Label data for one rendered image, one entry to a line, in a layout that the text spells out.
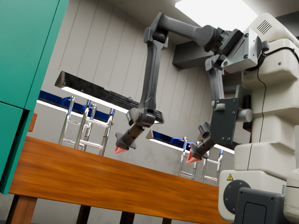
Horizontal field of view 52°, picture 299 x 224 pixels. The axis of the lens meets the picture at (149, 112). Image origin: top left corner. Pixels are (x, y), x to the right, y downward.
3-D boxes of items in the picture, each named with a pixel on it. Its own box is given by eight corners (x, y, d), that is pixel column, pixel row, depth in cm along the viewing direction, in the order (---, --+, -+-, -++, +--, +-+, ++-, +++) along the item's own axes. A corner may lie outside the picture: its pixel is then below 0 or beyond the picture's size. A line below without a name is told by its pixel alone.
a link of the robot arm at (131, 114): (139, 115, 129) (156, 119, 134) (133, 97, 137) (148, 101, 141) (125, 134, 135) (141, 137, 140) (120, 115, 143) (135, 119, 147)
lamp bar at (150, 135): (205, 157, 271) (207, 149, 272) (151, 138, 236) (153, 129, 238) (199, 156, 277) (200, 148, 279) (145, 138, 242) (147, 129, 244)
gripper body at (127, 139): (114, 134, 141) (123, 124, 138) (131, 140, 147) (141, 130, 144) (116, 145, 137) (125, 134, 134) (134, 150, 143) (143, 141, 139)
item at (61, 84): (164, 124, 172) (167, 111, 173) (60, 83, 137) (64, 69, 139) (155, 124, 178) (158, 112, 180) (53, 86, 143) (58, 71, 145)
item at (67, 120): (81, 173, 186) (100, 103, 196) (50, 166, 175) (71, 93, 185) (69, 170, 201) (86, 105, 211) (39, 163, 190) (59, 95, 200)
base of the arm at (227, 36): (238, 29, 94) (258, 46, 101) (223, 20, 100) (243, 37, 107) (220, 52, 96) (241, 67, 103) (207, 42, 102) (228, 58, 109)
